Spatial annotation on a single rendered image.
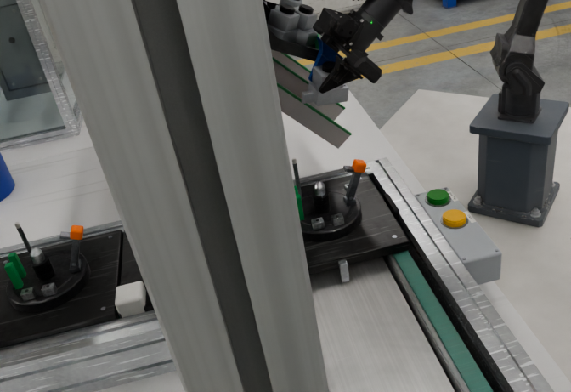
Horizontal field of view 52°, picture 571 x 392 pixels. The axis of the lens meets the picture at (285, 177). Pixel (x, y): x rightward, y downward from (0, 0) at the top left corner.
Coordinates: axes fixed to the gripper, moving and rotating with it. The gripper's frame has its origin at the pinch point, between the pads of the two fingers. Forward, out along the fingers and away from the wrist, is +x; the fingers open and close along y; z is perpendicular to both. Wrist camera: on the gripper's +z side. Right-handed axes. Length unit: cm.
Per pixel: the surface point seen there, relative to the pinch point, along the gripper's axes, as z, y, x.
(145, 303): 13, 20, 46
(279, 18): 7.1, -13.2, -1.3
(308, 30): -1.0, -15.4, -2.9
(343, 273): -9.6, 27.2, 22.2
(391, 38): -228, -281, -24
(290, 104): -4.5, -8.9, 10.5
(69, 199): 8, -40, 68
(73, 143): 3, -72, 69
